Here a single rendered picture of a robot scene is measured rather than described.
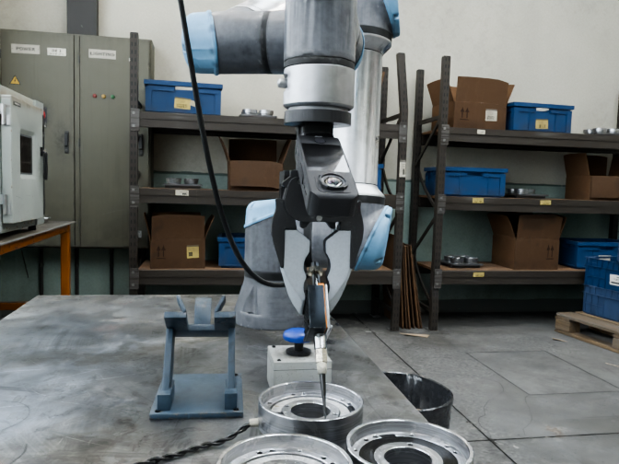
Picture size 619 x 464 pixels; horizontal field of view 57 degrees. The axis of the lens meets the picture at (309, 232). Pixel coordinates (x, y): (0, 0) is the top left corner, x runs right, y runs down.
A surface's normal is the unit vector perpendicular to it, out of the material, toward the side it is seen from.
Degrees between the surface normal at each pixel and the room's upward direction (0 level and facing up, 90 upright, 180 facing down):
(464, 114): 92
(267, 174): 83
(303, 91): 90
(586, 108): 90
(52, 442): 0
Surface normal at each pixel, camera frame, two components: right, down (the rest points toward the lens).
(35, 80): 0.18, 0.09
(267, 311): -0.07, -0.22
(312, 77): -0.18, 0.08
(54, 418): 0.03, -1.00
